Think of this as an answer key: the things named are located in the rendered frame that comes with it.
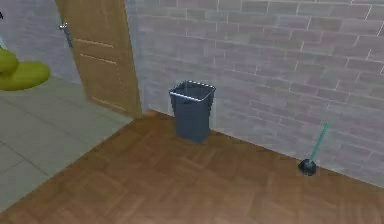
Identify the dark grey waste bin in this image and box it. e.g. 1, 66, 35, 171
168, 80, 217, 144

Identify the brown wooden room door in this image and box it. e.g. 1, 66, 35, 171
54, 0, 143, 119

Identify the yellow-green rounded seat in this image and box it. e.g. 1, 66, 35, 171
0, 46, 52, 92

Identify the green-handled black plunger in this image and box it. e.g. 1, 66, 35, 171
297, 121, 330, 177

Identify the grey metal door handle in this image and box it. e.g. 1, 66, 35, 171
58, 22, 74, 49

